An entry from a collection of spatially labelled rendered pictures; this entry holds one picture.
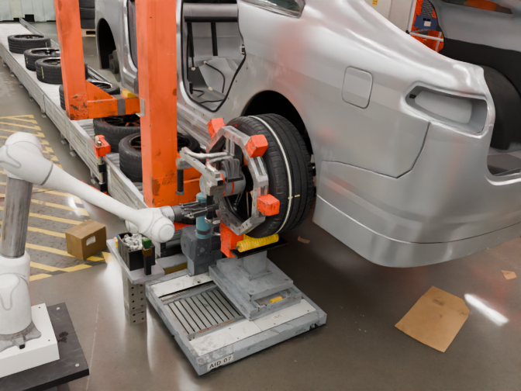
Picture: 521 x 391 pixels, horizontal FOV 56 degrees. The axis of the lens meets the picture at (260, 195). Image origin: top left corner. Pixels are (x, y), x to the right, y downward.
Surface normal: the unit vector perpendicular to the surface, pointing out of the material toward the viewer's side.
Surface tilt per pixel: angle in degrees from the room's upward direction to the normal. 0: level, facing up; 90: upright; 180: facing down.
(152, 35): 90
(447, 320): 2
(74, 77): 90
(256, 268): 90
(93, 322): 0
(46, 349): 90
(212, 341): 0
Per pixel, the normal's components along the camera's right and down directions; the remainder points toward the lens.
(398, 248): -0.25, 0.51
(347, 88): -0.84, 0.18
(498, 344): 0.07, -0.90
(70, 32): 0.54, 0.40
